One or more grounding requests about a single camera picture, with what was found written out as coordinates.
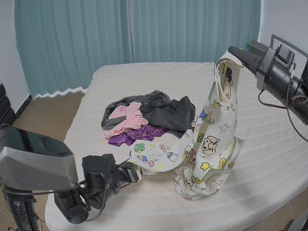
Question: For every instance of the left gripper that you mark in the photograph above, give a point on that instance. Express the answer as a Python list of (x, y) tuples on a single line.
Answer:
[(122, 174)]

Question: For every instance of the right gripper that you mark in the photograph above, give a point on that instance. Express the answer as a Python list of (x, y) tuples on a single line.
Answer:
[(279, 83)]

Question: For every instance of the white printed pyjama top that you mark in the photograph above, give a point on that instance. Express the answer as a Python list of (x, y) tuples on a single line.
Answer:
[(211, 138)]

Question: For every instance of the bed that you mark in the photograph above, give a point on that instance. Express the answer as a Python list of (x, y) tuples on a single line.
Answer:
[(154, 201)]

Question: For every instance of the purple garment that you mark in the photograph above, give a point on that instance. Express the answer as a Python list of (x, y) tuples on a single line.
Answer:
[(142, 135)]

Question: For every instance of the pink garment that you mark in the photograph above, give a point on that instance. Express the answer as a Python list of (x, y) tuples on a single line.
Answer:
[(131, 119)]

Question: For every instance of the grey garment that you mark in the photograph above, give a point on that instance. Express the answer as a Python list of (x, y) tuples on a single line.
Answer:
[(113, 107)]

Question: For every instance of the blue-green curtain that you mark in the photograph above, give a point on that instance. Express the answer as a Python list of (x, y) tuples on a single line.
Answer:
[(72, 32), (192, 20)]

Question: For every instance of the black chest of drawers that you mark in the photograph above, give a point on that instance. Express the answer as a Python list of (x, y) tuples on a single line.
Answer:
[(6, 105)]

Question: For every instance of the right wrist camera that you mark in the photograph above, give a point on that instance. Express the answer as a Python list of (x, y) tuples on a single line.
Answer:
[(285, 54)]

